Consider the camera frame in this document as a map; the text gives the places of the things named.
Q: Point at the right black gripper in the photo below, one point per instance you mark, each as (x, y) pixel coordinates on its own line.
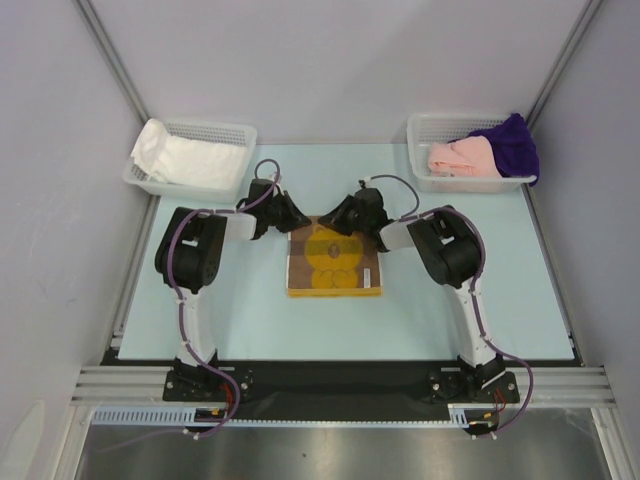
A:
(350, 213)

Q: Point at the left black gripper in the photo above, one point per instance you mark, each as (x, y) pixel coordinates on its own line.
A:
(295, 218)

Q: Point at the yellow patterned towel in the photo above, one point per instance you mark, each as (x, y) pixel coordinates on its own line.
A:
(324, 263)

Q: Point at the white towel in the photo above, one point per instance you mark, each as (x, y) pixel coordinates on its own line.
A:
(185, 157)

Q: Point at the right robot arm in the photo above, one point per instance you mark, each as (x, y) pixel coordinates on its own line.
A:
(453, 255)

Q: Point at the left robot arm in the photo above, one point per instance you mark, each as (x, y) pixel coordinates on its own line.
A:
(190, 252)

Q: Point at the white basket with towels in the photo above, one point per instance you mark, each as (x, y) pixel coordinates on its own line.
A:
(423, 130)

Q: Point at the pink towel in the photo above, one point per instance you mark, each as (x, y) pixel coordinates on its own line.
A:
(468, 157)

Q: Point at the empty white plastic basket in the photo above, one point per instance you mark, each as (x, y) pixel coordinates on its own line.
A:
(220, 132)

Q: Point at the purple towel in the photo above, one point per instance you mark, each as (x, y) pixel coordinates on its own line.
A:
(515, 153)

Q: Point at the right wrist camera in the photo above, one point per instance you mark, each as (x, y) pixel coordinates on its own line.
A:
(365, 183)

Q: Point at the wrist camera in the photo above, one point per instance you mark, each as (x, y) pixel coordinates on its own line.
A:
(365, 183)
(275, 178)

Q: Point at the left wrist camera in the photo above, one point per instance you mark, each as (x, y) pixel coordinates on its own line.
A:
(275, 178)

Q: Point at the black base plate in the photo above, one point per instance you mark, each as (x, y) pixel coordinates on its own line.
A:
(346, 386)

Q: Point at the grey cable duct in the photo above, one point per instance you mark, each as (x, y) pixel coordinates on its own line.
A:
(202, 418)

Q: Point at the right aluminium corner post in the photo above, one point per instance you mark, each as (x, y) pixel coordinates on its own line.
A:
(585, 20)

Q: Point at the aluminium corner post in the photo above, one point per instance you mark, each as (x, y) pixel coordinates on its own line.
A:
(112, 58)
(585, 20)

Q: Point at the left aluminium corner post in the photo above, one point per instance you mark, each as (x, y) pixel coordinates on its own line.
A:
(112, 58)

